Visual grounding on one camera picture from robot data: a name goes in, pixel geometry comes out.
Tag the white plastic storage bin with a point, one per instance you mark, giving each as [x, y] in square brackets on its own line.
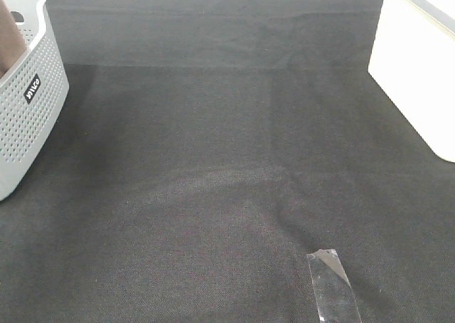
[412, 60]

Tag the brown microfibre towel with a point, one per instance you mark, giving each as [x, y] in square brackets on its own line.
[12, 44]

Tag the black table cloth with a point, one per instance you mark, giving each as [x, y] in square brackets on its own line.
[205, 148]

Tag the clear adhesive tape strip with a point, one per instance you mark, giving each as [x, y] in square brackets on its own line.
[335, 300]

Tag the grey perforated laundry basket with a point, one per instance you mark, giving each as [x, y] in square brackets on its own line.
[33, 92]

